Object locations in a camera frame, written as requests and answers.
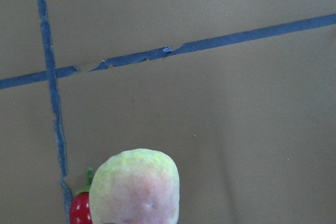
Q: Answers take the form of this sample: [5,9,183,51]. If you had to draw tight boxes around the pale green pink peach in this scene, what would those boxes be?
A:
[89,148,180,223]

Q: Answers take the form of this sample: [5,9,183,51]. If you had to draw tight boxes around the red chili pepper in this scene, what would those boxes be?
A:
[69,167,93,224]

